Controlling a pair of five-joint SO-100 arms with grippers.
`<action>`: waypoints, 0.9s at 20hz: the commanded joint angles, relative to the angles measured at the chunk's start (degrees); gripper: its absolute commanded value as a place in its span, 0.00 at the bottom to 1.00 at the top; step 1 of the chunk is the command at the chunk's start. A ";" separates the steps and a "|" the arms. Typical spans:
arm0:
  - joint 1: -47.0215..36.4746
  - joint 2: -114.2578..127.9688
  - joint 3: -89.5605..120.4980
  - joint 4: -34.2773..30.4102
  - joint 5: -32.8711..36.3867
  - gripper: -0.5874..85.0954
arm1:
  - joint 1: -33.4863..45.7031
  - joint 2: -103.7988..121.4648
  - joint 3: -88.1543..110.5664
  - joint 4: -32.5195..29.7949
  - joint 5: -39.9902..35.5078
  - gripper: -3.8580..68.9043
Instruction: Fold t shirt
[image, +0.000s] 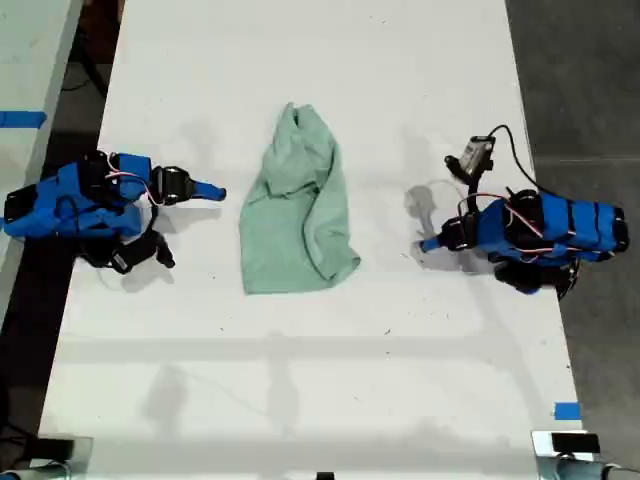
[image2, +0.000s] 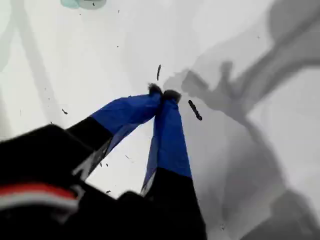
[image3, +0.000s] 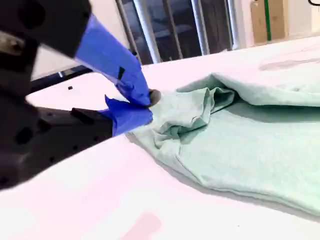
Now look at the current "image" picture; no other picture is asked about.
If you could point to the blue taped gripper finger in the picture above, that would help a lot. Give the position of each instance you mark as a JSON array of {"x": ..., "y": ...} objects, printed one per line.
[
  {"x": 207, "y": 192},
  {"x": 431, "y": 244}
]

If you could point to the pale green t-shirt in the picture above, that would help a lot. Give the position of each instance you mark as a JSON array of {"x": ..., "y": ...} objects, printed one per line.
[{"x": 290, "y": 220}]

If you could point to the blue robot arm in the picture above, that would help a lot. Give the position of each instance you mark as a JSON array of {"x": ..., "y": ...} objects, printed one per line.
[
  {"x": 560, "y": 225},
  {"x": 50, "y": 200}
]

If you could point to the long blue tape strip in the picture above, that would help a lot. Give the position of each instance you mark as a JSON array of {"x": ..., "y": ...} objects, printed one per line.
[{"x": 22, "y": 119}]

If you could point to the small blue tape square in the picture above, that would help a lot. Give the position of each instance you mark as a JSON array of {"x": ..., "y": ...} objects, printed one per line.
[{"x": 567, "y": 411}]

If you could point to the small black box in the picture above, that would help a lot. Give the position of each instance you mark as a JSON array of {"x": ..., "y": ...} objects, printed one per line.
[
  {"x": 575, "y": 443},
  {"x": 55, "y": 448}
]

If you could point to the small black clamp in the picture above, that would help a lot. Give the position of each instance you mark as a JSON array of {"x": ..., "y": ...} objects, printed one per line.
[{"x": 325, "y": 476}]

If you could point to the grey metal pipe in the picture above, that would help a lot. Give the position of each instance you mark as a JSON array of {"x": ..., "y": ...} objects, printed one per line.
[{"x": 575, "y": 471}]

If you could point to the black labelled camera box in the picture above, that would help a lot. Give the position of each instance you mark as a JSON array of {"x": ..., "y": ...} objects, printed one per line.
[{"x": 135, "y": 255}]

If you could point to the silver black camera box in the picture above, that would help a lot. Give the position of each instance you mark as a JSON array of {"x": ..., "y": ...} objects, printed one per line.
[{"x": 476, "y": 152}]

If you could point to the white metal table bracket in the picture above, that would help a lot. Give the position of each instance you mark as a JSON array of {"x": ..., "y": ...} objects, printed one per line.
[
  {"x": 541, "y": 444},
  {"x": 82, "y": 452}
]

